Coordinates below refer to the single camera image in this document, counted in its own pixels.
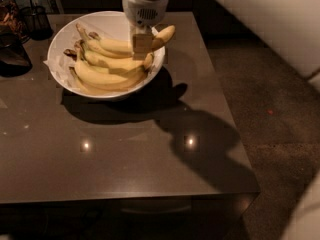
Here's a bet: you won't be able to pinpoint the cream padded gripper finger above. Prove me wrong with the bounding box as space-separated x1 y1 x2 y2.
132 34 153 60

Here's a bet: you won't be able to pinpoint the dark cabinet fronts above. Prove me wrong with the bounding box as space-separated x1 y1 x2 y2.
60 0 252 37

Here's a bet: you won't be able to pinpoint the yellow banana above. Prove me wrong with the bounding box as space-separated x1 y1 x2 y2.
74 41 154 71
76 23 132 58
89 25 176 54
64 49 148 91

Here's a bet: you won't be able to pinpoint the black mesh pen cup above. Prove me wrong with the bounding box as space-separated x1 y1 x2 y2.
20 0 53 41

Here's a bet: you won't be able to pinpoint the white paper bowl liner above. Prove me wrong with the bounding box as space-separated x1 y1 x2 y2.
45 12 129 90

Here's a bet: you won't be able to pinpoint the dark glass container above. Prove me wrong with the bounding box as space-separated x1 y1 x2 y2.
0 33 32 77

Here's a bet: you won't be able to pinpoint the brown patterned jar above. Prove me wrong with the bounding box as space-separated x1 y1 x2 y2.
0 0 29 43

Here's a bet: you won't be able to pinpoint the white bowl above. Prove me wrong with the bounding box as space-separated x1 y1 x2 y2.
45 11 166 101

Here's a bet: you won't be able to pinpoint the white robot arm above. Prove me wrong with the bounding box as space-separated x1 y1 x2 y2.
170 0 320 240

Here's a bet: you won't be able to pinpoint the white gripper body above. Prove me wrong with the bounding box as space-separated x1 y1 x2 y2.
122 0 169 35

